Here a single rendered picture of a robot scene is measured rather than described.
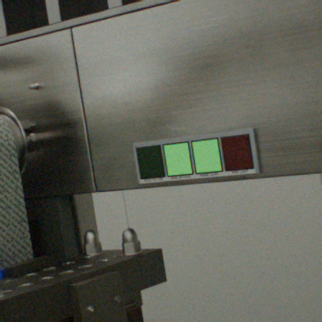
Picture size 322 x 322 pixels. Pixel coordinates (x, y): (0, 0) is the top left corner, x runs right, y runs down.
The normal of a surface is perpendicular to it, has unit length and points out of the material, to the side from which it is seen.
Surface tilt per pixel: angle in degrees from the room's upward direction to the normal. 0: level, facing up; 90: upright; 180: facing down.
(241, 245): 90
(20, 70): 90
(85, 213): 90
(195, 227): 90
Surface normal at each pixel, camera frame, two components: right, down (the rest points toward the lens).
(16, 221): 0.76, -0.08
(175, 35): -0.64, 0.14
